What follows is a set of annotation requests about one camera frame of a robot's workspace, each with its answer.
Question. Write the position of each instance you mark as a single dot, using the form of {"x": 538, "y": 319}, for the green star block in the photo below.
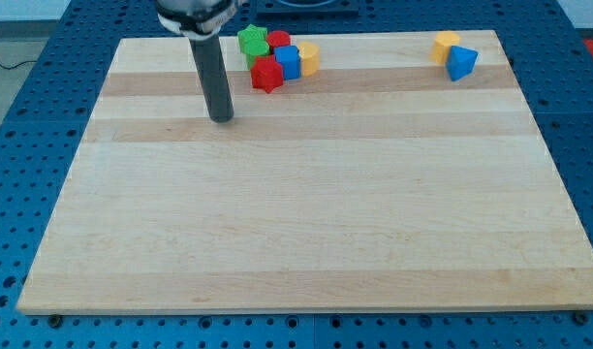
{"x": 251, "y": 33}

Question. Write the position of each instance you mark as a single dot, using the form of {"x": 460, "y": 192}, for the green circle block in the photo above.
{"x": 254, "y": 49}

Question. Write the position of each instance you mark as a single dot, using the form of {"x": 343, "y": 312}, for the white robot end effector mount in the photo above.
{"x": 195, "y": 19}

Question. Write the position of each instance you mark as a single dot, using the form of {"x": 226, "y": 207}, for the red star block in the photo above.
{"x": 266, "y": 73}

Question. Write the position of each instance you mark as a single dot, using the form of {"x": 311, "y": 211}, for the red circle block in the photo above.
{"x": 277, "y": 39}

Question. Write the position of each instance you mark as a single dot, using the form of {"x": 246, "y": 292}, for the wooden board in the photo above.
{"x": 375, "y": 185}

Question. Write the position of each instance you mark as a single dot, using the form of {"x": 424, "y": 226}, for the blue cube block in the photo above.
{"x": 288, "y": 57}

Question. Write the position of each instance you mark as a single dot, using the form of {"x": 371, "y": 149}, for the yellow cylinder block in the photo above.
{"x": 309, "y": 54}

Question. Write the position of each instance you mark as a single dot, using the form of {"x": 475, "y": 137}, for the blue triangle block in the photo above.
{"x": 461, "y": 62}

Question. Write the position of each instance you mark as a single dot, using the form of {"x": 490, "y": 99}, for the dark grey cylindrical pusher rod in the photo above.
{"x": 208, "y": 58}

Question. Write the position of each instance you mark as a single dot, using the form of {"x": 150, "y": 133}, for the yellow hexagon block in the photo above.
{"x": 441, "y": 48}

